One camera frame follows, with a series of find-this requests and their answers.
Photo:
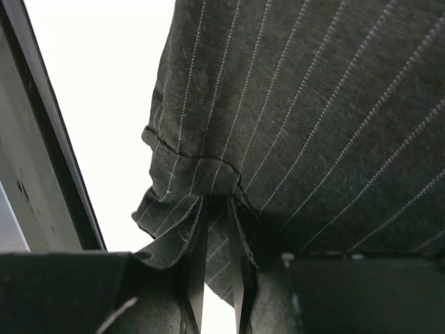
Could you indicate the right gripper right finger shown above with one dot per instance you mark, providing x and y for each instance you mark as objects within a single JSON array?
[{"x": 330, "y": 292}]

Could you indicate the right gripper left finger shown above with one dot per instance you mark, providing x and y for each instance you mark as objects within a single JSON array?
[{"x": 156, "y": 290}]

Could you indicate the black pinstriped long sleeve shirt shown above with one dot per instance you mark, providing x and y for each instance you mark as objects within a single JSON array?
[{"x": 324, "y": 119}]

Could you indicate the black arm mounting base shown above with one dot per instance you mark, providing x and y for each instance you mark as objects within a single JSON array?
[{"x": 44, "y": 202}]

